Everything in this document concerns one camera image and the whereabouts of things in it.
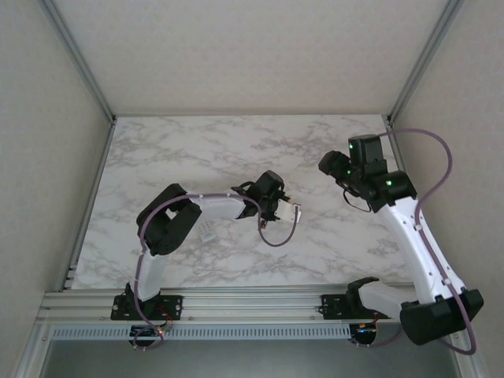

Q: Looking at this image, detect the aluminium frame post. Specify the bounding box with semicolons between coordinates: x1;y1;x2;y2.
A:
41;0;118;124
384;0;468;124

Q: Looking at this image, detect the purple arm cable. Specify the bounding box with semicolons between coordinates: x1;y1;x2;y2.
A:
132;191;300;351
356;128;477;355

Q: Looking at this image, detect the white remote with coloured buttons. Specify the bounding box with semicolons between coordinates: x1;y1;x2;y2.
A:
196;220;218;243

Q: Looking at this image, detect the black controller board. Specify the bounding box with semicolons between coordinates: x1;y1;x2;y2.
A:
129;324;169;350
351;322;380;350

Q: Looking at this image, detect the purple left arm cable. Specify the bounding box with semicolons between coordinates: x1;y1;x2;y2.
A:
132;191;300;351

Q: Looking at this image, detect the thin black right gripper cable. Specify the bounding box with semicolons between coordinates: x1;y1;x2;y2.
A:
341;188;373;213

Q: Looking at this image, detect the grey slotted cable duct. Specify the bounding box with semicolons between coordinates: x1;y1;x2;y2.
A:
50;324;352;340

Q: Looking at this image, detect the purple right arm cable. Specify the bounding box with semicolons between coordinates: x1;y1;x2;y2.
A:
356;128;477;355

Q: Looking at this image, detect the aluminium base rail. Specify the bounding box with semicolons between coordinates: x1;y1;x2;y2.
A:
37;289;465;324

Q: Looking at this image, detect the aluminium side rail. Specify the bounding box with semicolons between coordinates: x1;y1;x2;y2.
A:
61;116;117;292
384;116;441;291

